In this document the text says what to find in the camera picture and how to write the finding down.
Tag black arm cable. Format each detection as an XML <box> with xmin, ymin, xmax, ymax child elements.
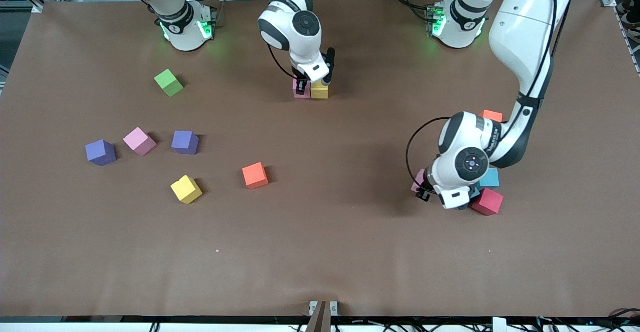
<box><xmin>405</xmin><ymin>0</ymin><xmax>571</xmax><ymax>192</ymax></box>
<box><xmin>266</xmin><ymin>0</ymin><xmax>301</xmax><ymax>79</ymax></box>

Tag purple foam block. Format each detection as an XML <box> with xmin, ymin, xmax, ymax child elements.
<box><xmin>171</xmin><ymin>130</ymin><xmax>200</xmax><ymax>155</ymax></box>
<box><xmin>85</xmin><ymin>139</ymin><xmax>117</xmax><ymax>167</ymax></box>

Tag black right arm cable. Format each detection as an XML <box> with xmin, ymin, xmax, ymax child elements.
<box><xmin>266</xmin><ymin>0</ymin><xmax>301</xmax><ymax>79</ymax></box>

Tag light blue foam block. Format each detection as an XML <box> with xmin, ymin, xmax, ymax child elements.
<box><xmin>479</xmin><ymin>168</ymin><xmax>501</xmax><ymax>188</ymax></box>

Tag red foam block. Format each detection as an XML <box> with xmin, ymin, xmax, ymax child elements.
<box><xmin>470</xmin><ymin>187</ymin><xmax>505</xmax><ymax>216</ymax></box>

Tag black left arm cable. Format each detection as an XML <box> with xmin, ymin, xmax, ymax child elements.
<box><xmin>405</xmin><ymin>0</ymin><xmax>571</xmax><ymax>192</ymax></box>

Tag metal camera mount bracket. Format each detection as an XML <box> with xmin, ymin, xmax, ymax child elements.
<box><xmin>306</xmin><ymin>300</ymin><xmax>339</xmax><ymax>332</ymax></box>

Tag green foam block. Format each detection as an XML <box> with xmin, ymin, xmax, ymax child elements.
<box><xmin>154</xmin><ymin>69</ymin><xmax>185</xmax><ymax>97</ymax></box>

